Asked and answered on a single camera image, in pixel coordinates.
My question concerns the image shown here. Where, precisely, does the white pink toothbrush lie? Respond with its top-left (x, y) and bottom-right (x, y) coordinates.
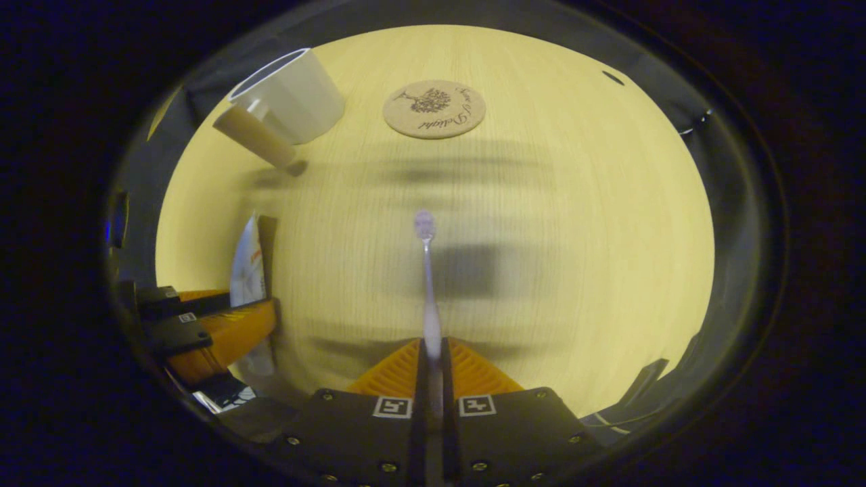
top-left (413, 210), bottom-right (444, 420)

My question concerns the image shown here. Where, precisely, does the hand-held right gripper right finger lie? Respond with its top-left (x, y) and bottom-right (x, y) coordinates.
top-left (441, 337), bottom-right (603, 487)

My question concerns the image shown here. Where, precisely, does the black backdrop cloth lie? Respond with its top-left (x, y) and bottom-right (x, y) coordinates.
top-left (108, 7), bottom-right (772, 440)

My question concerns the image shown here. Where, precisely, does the white cup with wooden handle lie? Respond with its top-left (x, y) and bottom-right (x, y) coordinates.
top-left (212, 47), bottom-right (347, 178)

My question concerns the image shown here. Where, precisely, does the dark flat object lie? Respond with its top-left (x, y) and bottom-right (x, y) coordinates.
top-left (582, 358), bottom-right (670, 440)

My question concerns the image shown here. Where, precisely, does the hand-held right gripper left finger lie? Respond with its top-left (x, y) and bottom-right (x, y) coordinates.
top-left (277, 338), bottom-right (428, 487)

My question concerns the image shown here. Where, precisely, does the white toothpaste tube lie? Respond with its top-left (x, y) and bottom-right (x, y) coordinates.
top-left (229, 213), bottom-right (278, 379)

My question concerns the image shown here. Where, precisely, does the round cork coaster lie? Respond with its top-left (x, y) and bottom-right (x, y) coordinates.
top-left (383, 80), bottom-right (487, 140)

